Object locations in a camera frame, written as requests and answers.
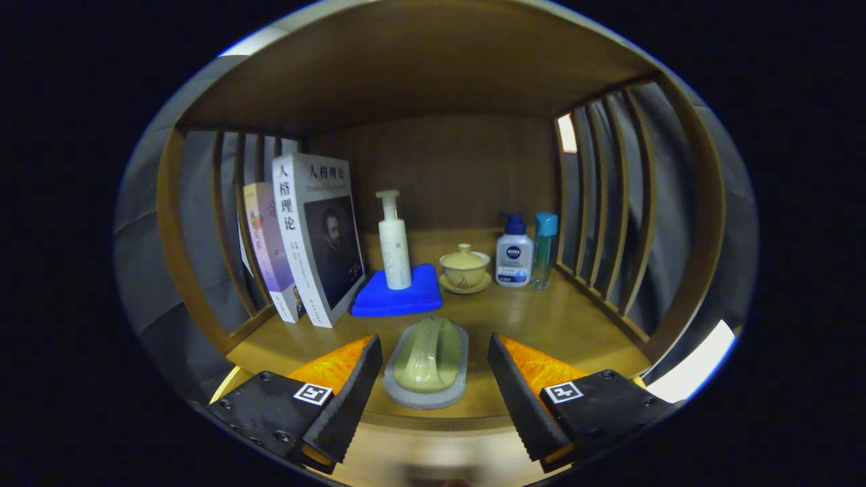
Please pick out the white book with portrait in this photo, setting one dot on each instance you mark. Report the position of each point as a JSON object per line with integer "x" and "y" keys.
{"x": 318, "y": 237}

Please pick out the yellow lidded teacup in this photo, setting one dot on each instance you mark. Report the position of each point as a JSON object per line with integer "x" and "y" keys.
{"x": 465, "y": 267}

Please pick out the green scrub brush grey sponge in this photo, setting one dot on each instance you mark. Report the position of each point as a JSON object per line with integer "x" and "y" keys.
{"x": 426, "y": 358}

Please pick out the yellow saucer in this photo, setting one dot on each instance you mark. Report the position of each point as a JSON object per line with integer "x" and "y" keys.
{"x": 465, "y": 289}

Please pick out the wooden countertop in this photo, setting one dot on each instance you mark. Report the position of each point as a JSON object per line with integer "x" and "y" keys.
{"x": 541, "y": 325}

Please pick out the white lotion bottle blue cap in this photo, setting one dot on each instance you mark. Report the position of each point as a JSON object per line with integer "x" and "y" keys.
{"x": 514, "y": 257}

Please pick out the purple paperback book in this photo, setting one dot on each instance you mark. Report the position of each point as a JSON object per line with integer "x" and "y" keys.
{"x": 270, "y": 257}

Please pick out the blue folded cloth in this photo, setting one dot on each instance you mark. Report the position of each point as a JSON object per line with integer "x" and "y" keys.
{"x": 379, "y": 301}

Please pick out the white pump bottle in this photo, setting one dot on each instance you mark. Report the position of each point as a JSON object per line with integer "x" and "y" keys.
{"x": 394, "y": 250}

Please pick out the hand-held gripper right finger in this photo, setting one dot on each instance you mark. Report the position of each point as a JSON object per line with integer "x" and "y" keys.
{"x": 521, "y": 406}

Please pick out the brown wooden cabinet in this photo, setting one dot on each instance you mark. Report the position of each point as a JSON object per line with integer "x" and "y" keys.
{"x": 419, "y": 61}

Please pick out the teal slim bottle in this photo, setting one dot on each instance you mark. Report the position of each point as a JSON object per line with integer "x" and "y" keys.
{"x": 544, "y": 250}

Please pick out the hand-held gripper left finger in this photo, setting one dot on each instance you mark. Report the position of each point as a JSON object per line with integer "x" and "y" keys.
{"x": 345, "y": 406}

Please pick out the white grey appliance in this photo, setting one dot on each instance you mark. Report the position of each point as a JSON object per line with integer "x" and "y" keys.
{"x": 697, "y": 365}

